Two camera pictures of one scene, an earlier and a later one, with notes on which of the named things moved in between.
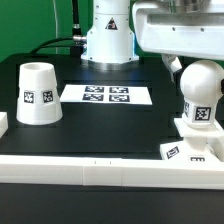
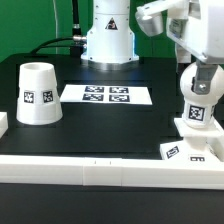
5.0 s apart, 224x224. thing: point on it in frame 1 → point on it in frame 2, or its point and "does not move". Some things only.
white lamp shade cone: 38,98 does not move
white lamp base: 199,143 does not move
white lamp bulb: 201,87 does not move
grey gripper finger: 173,64 → 204,74
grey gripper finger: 222,85 → 183,56
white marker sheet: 107,93 does not move
